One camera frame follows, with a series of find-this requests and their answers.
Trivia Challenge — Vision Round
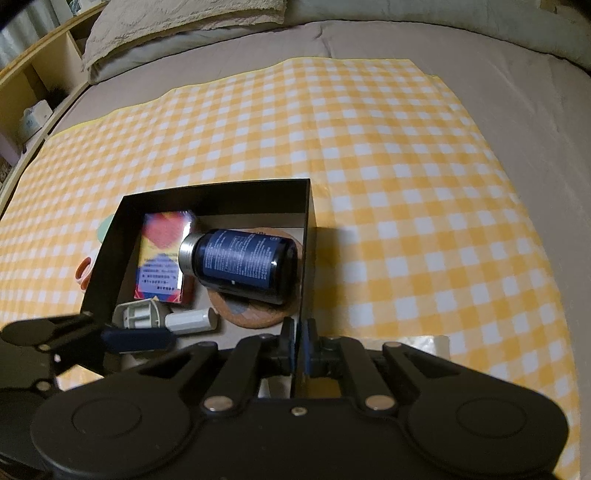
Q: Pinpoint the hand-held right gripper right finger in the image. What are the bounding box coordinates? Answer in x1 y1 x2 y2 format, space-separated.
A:
300 318 458 415

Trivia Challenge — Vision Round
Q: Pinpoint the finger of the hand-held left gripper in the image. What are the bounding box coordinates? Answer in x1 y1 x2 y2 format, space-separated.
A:
0 313 177 365
0 354 64 398

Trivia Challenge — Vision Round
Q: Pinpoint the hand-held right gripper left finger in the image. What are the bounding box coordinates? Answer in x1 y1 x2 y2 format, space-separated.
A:
136 318 297 415

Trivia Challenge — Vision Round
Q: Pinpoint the white plastic case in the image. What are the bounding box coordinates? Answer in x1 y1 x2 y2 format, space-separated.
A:
112 298 172 330

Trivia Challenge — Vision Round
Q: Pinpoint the white plastic tube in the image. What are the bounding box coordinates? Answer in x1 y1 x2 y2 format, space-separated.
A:
164 308 219 335

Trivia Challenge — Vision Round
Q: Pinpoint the colourful card box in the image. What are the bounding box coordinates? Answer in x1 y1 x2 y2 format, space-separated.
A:
133 210 198 306

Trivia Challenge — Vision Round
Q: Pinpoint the orange tape ring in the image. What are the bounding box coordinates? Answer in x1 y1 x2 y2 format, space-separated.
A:
74 256 95 291

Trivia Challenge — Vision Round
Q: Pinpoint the dark blue bottle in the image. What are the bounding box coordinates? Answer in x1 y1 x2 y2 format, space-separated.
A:
178 228 300 306

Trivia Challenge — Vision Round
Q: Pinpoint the mint green cup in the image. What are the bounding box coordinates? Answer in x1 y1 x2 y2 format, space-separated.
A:
97 212 118 243

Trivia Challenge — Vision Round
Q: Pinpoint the black cardboard box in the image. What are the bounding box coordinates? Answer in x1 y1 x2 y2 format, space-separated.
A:
78 178 318 400

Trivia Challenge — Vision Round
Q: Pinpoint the round cork panda coaster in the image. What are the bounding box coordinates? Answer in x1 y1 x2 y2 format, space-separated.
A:
208 226 305 329

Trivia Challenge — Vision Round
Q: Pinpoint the yellow checked cloth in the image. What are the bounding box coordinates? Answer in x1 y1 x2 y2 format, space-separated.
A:
0 58 578 480

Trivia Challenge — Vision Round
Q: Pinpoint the white tissue box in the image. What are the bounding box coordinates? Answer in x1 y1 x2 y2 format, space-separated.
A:
17 99 52 139

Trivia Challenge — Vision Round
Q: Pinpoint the wooden bedside shelf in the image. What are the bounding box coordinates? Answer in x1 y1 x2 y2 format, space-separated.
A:
0 0 105 217

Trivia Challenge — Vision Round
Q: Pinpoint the beige textured pillow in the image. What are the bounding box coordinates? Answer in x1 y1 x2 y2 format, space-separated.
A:
83 0 289 75

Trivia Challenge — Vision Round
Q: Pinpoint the grey folded duvet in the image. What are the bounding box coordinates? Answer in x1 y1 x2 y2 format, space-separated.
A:
88 0 591 84

